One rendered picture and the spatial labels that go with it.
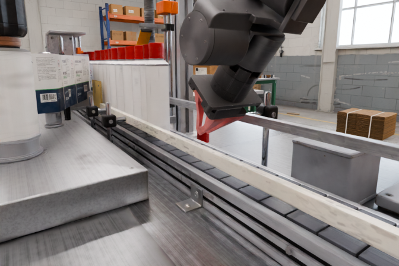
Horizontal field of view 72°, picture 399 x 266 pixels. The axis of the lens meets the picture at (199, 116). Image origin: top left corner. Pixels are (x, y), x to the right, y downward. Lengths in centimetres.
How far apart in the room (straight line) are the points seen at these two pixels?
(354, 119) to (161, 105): 416
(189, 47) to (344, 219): 23
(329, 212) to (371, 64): 596
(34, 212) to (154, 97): 32
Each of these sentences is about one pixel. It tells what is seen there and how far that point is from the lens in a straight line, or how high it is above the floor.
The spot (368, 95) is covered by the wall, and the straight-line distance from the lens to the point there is 625.
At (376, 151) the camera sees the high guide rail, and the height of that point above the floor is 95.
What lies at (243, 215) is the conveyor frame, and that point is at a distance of 37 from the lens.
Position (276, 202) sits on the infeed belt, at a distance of 36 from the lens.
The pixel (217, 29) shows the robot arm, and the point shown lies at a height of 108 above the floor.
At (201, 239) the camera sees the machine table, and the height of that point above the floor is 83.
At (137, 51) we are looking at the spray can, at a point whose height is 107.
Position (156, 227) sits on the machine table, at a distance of 40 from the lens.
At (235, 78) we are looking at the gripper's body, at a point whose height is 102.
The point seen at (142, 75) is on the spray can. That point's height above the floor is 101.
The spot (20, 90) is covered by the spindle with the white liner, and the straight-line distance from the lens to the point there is 54.
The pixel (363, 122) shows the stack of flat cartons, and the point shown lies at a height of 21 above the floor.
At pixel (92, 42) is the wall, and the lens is 845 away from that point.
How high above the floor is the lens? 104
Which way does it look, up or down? 11 degrees down
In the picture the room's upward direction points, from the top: straight up
